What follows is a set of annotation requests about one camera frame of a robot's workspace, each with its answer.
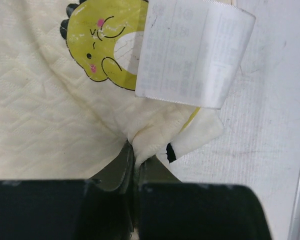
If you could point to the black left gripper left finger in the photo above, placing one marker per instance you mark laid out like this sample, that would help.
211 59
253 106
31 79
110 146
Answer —
97 208

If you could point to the white care label tag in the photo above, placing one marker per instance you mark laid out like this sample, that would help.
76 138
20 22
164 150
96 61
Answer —
191 51

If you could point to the cream quilted pillow yellow edge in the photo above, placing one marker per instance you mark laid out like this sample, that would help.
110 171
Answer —
68 72

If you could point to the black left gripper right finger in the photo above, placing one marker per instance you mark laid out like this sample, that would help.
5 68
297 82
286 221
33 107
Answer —
169 209

